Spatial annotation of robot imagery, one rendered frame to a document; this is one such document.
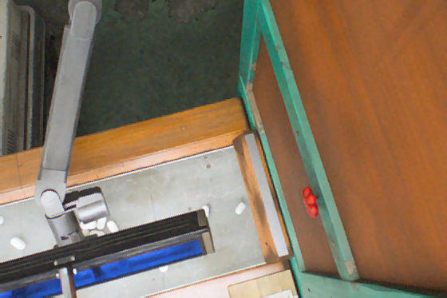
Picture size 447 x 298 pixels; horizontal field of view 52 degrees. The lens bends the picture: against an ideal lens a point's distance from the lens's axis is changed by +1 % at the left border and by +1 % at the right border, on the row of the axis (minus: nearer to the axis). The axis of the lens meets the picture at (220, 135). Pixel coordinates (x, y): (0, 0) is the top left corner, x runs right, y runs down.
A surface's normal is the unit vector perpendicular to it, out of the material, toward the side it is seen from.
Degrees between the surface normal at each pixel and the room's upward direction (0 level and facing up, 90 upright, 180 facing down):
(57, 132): 37
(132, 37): 0
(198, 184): 0
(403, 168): 90
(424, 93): 90
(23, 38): 0
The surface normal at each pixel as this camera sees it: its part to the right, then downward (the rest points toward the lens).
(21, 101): -0.01, -0.26
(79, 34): 0.32, 0.33
